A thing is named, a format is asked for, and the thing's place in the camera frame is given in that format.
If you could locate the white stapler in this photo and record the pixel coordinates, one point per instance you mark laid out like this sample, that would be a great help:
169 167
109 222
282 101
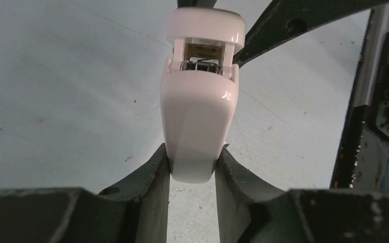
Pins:
199 89

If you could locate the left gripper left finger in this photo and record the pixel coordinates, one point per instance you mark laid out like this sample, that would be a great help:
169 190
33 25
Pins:
135 209

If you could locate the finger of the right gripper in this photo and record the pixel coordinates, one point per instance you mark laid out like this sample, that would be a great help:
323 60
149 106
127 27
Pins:
283 21
196 3

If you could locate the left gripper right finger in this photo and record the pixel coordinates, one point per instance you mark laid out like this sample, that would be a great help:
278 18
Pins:
251 210

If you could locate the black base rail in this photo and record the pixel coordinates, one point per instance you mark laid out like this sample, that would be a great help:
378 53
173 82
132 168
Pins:
362 161

